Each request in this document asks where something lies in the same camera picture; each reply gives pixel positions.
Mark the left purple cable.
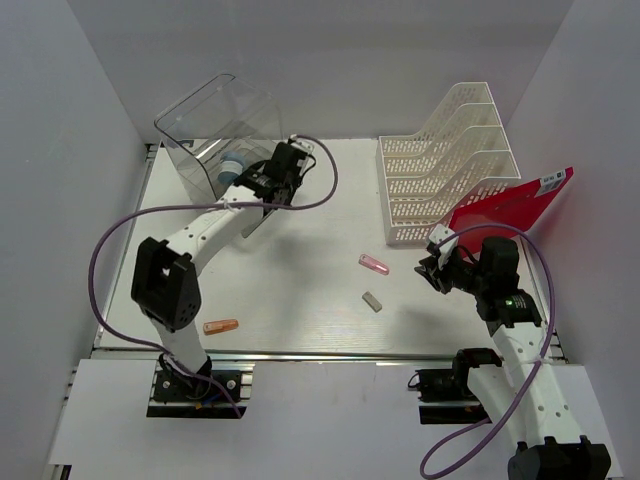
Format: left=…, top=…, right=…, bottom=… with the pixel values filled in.
left=88, top=134, right=340, bottom=419

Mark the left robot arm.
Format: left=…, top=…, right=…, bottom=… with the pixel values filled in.
left=131, top=140, right=309, bottom=399

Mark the red plastic folder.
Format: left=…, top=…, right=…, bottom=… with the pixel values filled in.
left=449, top=167, right=574, bottom=232

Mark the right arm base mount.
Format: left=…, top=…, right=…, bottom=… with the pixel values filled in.
left=407, top=348, right=515, bottom=425

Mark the orange highlighter pen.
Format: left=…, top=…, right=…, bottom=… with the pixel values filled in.
left=203, top=319, right=239, bottom=336

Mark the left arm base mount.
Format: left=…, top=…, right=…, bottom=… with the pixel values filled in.
left=146, top=360, right=253, bottom=420

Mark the pink highlighter pen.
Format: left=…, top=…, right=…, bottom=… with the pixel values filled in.
left=358, top=254, right=390, bottom=275

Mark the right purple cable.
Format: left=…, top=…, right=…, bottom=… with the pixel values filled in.
left=418, top=223, right=555, bottom=479

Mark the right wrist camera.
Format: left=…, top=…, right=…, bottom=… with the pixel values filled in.
left=427, top=224, right=458, bottom=270

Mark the clear acrylic drawer organizer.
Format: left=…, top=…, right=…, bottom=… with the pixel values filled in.
left=153, top=73, right=286, bottom=239

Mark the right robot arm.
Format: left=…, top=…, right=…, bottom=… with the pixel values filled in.
left=415, top=237, right=612, bottom=479

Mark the purple cable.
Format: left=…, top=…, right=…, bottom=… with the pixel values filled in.
left=88, top=134, right=340, bottom=419
left=418, top=223, right=555, bottom=479

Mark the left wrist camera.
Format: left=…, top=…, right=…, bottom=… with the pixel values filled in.
left=287, top=135, right=314, bottom=170

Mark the cream plastic file rack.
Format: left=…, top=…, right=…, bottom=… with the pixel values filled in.
left=376, top=82, right=521, bottom=248

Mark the blue white small jar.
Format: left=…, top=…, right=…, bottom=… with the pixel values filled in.
left=217, top=151, right=247, bottom=186

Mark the beige eraser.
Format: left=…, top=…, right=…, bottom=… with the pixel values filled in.
left=362, top=291, right=382, bottom=312

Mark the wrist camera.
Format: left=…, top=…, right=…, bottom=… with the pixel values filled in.
left=427, top=224, right=458, bottom=270
left=287, top=135, right=314, bottom=170

